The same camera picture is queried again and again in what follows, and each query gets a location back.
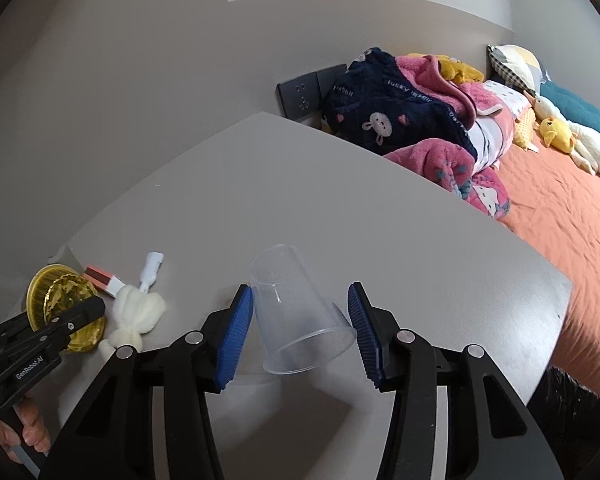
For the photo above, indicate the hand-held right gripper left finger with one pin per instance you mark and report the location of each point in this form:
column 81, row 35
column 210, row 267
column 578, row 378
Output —
column 235, row 335

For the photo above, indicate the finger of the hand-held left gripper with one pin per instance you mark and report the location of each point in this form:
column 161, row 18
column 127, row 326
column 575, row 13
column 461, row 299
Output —
column 75, row 317

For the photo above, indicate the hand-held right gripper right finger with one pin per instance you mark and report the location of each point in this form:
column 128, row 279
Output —
column 365, row 335

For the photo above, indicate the gold foil cup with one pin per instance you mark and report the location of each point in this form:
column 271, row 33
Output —
column 55, row 295

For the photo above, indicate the clear plastic cup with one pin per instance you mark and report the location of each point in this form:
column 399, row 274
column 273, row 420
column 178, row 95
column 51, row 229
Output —
column 290, row 310

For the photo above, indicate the black trash bag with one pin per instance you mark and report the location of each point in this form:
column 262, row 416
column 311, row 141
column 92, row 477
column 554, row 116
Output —
column 570, row 420

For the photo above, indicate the person's left hand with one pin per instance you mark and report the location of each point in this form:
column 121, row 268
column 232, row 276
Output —
column 35, row 425

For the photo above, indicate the red striped matchbox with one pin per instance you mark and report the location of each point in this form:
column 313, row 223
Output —
column 102, row 277

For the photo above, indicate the small white plastic nozzle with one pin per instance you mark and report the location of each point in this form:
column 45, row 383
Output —
column 150, row 267

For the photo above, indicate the pink flower print blanket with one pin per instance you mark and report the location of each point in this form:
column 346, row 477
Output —
column 450, row 170

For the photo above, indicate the navy rabbit print blanket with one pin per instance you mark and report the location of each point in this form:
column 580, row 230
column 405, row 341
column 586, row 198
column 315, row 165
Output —
column 380, row 105

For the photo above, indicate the orange bed sheet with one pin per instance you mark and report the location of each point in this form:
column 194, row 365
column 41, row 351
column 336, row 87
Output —
column 570, row 220

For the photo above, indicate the small yellow pillow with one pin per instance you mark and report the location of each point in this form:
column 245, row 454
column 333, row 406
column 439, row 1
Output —
column 525, row 130

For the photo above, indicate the pink fleece blanket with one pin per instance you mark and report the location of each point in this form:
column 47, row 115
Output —
column 430, row 80

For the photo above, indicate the white printed pillow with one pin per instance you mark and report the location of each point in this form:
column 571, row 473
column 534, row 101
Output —
column 505, row 97

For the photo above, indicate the yellow duck plush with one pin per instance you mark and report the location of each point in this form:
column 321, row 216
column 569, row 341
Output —
column 555, row 135

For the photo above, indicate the yellow garment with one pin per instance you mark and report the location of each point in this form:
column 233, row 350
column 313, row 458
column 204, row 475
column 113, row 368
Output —
column 460, row 67

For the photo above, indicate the white goose plush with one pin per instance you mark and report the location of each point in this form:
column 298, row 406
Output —
column 590, row 145

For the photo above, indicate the checked pillow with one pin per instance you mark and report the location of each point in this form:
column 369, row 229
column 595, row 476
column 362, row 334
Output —
column 515, row 65

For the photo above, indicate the teal pillow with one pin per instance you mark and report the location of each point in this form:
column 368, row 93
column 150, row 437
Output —
column 580, row 107

